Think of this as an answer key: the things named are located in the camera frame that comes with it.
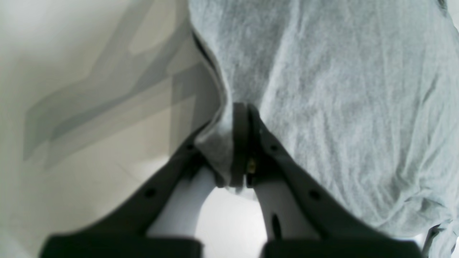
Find grey t-shirt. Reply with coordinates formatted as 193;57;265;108
188;0;459;258

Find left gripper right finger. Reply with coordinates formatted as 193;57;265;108
246;105;422;258

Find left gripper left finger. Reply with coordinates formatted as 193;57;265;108
39;102;250;258

